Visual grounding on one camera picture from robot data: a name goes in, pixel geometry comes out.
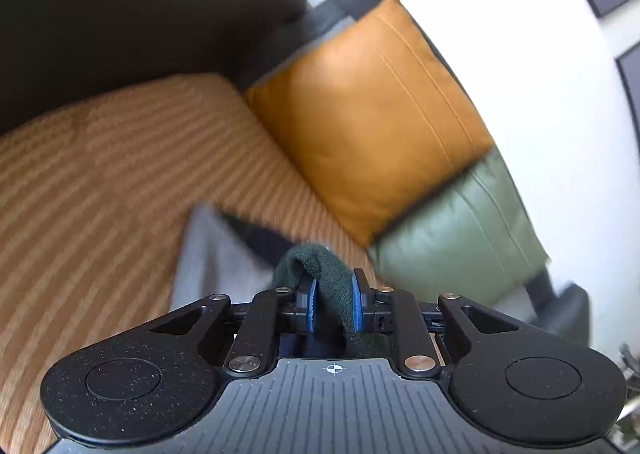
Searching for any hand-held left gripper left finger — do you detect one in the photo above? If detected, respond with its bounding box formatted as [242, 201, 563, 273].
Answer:
[145, 276, 319, 378]

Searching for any dark sofa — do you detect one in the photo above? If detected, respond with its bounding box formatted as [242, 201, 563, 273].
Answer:
[0, 0, 592, 337]

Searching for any orange striped seat cover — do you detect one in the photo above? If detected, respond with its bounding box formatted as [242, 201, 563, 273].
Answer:
[0, 71, 383, 454]

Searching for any grey-blue garment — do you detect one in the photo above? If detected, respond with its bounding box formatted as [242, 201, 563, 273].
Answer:
[169, 205, 301, 317]

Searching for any dark green knitted garment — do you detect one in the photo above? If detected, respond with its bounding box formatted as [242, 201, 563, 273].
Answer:
[270, 243, 391, 360]

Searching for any metal object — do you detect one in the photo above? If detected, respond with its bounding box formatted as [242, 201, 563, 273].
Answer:
[616, 341, 640, 437]

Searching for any tan leather cushion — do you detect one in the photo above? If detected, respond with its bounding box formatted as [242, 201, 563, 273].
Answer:
[243, 0, 496, 249]

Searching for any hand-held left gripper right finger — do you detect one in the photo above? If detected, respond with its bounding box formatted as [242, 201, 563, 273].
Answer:
[351, 268, 523, 378]

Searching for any green leather cushion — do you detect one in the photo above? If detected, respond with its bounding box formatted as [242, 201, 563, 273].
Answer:
[365, 146, 551, 307]

